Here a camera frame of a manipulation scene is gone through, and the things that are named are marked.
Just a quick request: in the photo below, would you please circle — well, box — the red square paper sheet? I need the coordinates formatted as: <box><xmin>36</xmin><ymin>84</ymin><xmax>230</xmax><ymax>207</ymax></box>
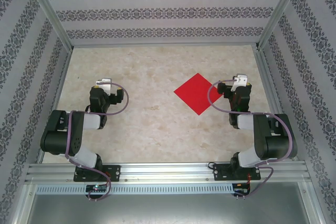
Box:
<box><xmin>173</xmin><ymin>73</ymin><xmax>224</xmax><ymax>116</ymax></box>

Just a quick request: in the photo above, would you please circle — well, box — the grey metal sheet panel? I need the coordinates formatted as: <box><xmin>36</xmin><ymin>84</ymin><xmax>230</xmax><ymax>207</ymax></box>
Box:
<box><xmin>26</xmin><ymin>194</ymin><xmax>318</xmax><ymax>224</ymax></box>

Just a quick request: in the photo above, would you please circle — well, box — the small controller board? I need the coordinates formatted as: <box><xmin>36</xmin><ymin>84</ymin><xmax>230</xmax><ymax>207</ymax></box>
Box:
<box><xmin>86</xmin><ymin>184</ymin><xmax>108</xmax><ymax>193</ymax></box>
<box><xmin>233</xmin><ymin>183</ymin><xmax>250</xmax><ymax>193</ymax></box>

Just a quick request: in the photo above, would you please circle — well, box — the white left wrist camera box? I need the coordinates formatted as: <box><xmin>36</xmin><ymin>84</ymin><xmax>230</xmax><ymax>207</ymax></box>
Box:
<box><xmin>95</xmin><ymin>78</ymin><xmax>113</xmax><ymax>87</ymax></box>

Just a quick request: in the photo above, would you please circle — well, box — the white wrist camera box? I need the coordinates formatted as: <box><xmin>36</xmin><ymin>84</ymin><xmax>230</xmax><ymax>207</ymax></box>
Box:
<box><xmin>230</xmin><ymin>74</ymin><xmax>249</xmax><ymax>92</ymax></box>
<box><xmin>95</xmin><ymin>78</ymin><xmax>113</xmax><ymax>87</ymax></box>

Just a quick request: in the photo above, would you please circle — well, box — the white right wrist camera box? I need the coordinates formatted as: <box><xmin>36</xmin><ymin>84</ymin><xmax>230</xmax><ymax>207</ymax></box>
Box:
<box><xmin>230</xmin><ymin>74</ymin><xmax>249</xmax><ymax>92</ymax></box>

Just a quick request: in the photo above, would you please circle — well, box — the aluminium table side rail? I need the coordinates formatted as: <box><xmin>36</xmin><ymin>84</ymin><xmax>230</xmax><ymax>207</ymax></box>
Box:
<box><xmin>253</xmin><ymin>46</ymin><xmax>300</xmax><ymax>162</ymax></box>
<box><xmin>36</xmin><ymin>48</ymin><xmax>74</xmax><ymax>164</ymax></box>

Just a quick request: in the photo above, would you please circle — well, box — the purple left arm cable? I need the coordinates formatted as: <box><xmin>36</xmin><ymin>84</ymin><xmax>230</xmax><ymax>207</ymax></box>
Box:
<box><xmin>65</xmin><ymin>82</ymin><xmax>130</xmax><ymax>202</ymax></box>

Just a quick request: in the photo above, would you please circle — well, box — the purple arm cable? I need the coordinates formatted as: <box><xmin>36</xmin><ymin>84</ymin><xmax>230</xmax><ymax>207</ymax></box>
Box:
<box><xmin>65</xmin><ymin>82</ymin><xmax>130</xmax><ymax>202</ymax></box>
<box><xmin>207</xmin><ymin>78</ymin><xmax>294</xmax><ymax>201</ymax></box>

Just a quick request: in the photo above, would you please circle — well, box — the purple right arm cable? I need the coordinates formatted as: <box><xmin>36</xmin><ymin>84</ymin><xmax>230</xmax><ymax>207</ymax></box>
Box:
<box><xmin>207</xmin><ymin>78</ymin><xmax>294</xmax><ymax>201</ymax></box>

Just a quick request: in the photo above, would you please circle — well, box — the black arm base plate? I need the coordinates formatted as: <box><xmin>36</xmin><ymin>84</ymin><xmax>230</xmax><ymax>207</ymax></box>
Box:
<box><xmin>73</xmin><ymin>165</ymin><xmax>121</xmax><ymax>183</ymax></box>
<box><xmin>213</xmin><ymin>163</ymin><xmax>262</xmax><ymax>182</ymax></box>

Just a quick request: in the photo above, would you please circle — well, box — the aluminium frame cross beam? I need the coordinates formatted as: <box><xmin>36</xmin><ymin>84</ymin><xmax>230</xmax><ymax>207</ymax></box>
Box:
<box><xmin>70</xmin><ymin>41</ymin><xmax>259</xmax><ymax>48</ymax></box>

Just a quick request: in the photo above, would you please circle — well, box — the slanted aluminium frame post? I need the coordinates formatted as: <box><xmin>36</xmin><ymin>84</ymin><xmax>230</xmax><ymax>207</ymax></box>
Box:
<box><xmin>22</xmin><ymin>0</ymin><xmax>74</xmax><ymax>51</ymax></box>
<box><xmin>255</xmin><ymin>0</ymin><xmax>308</xmax><ymax>51</ymax></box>

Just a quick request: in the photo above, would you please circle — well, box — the aluminium mounting rail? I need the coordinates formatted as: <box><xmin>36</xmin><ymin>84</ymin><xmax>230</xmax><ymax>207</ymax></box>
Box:
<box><xmin>25</xmin><ymin>163</ymin><xmax>308</xmax><ymax>183</ymax></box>

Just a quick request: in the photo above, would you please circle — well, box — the slotted grey cable duct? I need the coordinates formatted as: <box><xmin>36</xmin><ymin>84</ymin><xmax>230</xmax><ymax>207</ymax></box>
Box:
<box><xmin>35</xmin><ymin>184</ymin><xmax>250</xmax><ymax>195</ymax></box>

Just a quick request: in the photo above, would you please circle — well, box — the short aluminium frame strut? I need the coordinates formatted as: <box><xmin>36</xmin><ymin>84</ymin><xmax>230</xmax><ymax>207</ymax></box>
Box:
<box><xmin>9</xmin><ymin>182</ymin><xmax>37</xmax><ymax>224</ymax></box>
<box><xmin>299</xmin><ymin>182</ymin><xmax>329</xmax><ymax>224</ymax></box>

